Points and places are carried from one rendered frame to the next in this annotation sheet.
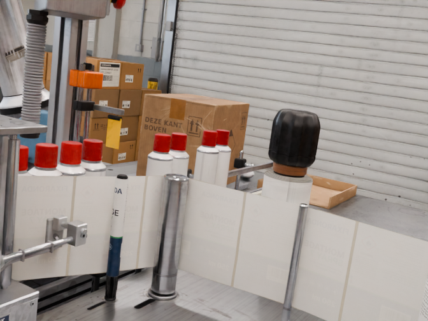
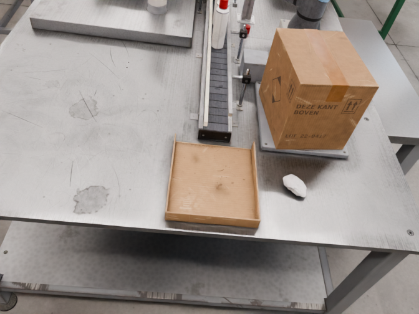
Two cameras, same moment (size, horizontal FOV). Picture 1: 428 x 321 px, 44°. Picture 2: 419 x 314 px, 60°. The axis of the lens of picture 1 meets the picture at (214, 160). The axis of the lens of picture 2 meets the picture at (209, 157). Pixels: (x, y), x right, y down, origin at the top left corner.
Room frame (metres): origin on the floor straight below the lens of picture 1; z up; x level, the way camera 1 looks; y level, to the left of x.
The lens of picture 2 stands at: (2.40, -0.77, 1.70)
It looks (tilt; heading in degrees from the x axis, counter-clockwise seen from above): 48 degrees down; 144
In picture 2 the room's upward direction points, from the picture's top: 11 degrees clockwise
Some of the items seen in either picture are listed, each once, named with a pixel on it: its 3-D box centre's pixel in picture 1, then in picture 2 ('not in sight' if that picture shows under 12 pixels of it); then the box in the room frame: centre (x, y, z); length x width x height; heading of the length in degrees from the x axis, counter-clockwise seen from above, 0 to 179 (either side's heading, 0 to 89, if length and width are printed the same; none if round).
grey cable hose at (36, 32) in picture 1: (33, 75); not in sight; (0.90, 0.32, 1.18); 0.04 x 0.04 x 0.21
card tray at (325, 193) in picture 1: (308, 188); (213, 177); (1.85, -0.34, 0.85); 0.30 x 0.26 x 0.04; 150
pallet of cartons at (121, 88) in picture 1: (93, 116); not in sight; (5.25, 1.24, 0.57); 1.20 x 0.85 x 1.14; 155
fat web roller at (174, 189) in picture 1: (169, 236); not in sight; (0.77, 0.05, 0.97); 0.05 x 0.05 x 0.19
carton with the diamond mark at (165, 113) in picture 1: (194, 139); (310, 90); (1.74, 0.07, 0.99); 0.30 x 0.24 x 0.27; 158
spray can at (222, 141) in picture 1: (217, 172); (220, 23); (1.27, -0.01, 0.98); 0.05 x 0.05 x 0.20
